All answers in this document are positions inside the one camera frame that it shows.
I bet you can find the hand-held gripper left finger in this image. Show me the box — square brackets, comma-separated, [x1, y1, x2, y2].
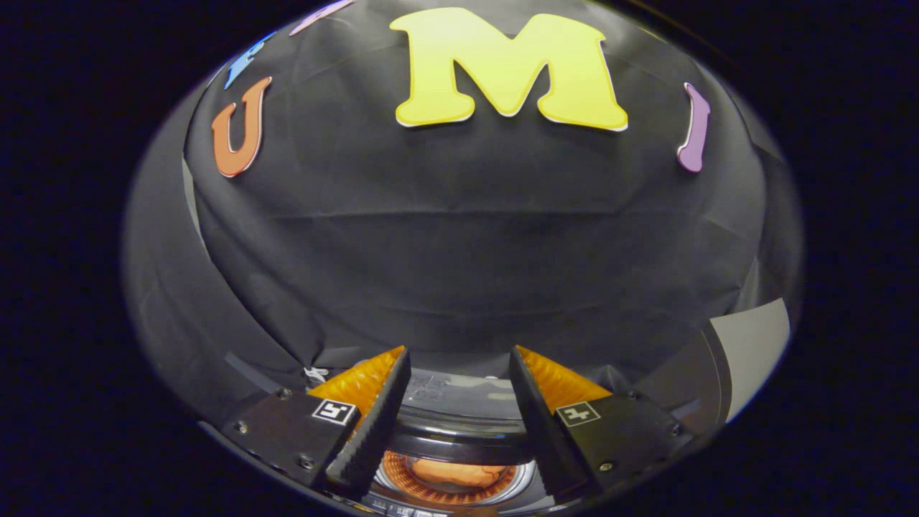
[219, 345, 412, 498]

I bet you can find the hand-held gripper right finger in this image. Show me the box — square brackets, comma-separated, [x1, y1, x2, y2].
[508, 345, 696, 503]

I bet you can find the dark washing machine lid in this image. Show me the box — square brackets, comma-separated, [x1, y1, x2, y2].
[373, 406, 554, 514]

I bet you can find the orange polo shirt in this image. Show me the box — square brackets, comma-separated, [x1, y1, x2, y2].
[411, 458, 509, 489]

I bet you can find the grey washing machine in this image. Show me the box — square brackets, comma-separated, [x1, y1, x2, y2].
[309, 370, 575, 517]

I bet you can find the black backdrop cloth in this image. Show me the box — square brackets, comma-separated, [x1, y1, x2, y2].
[121, 0, 803, 432]

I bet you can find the beige cabinet with dark frame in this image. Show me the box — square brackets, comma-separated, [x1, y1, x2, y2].
[639, 298, 790, 432]

